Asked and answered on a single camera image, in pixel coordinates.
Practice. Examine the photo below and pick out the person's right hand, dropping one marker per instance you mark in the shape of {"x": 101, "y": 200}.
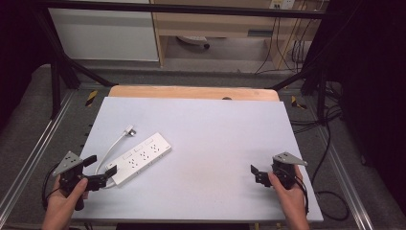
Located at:
{"x": 292, "y": 199}

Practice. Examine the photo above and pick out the wooden desk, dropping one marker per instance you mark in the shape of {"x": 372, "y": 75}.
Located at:
{"x": 217, "y": 24}

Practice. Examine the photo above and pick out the white power plug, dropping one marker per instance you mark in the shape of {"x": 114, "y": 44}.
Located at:
{"x": 130, "y": 130}

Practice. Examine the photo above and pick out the black metal frame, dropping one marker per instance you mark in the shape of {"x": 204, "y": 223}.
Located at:
{"x": 178, "y": 8}

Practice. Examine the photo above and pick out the white table cover sheet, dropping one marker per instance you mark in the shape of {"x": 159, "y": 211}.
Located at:
{"x": 210, "y": 143}

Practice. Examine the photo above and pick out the white wall socket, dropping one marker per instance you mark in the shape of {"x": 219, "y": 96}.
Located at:
{"x": 282, "y": 4}

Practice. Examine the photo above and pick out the white device under desk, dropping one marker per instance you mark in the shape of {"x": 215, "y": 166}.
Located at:
{"x": 193, "y": 40}

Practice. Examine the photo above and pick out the white cabinet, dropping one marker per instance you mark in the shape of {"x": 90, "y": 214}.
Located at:
{"x": 102, "y": 35}

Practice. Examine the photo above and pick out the aluminium floor rail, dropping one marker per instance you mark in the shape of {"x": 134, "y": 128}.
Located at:
{"x": 35, "y": 150}
{"x": 346, "y": 182}

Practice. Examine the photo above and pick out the white power strip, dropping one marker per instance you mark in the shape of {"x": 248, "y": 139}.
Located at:
{"x": 140, "y": 158}

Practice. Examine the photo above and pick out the person's left hand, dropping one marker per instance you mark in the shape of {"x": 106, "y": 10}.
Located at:
{"x": 62, "y": 204}

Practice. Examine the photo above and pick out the yellow black floor tape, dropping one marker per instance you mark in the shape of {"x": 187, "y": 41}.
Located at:
{"x": 91, "y": 98}
{"x": 297, "y": 103}

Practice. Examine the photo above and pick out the wooden table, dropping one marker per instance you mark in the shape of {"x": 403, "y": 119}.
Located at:
{"x": 191, "y": 92}

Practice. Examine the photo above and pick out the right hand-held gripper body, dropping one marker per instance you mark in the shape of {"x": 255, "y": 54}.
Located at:
{"x": 285, "y": 172}

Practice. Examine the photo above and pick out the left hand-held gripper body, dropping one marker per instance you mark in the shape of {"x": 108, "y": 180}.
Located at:
{"x": 67, "y": 164}

